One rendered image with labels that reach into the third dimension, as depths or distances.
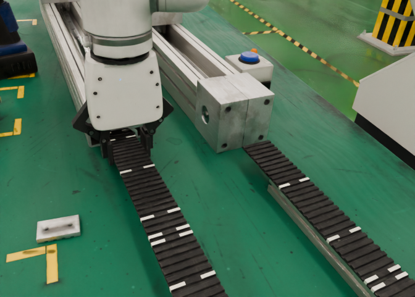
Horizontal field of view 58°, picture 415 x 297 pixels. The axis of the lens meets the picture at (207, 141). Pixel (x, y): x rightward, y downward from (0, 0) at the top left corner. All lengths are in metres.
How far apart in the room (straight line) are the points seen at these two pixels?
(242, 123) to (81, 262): 0.32
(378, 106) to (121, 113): 0.49
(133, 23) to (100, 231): 0.26
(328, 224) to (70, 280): 0.31
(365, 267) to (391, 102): 0.38
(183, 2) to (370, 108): 0.48
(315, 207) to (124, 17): 0.33
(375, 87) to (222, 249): 0.46
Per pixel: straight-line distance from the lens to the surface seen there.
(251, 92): 0.61
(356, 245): 0.48
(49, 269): 0.48
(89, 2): 0.46
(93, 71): 0.49
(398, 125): 0.76
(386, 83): 0.77
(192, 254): 0.43
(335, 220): 0.50
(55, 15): 1.03
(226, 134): 0.61
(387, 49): 3.79
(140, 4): 0.45
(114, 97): 0.50
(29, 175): 0.61
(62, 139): 0.67
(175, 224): 0.45
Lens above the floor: 1.15
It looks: 35 degrees down
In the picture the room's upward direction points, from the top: 4 degrees clockwise
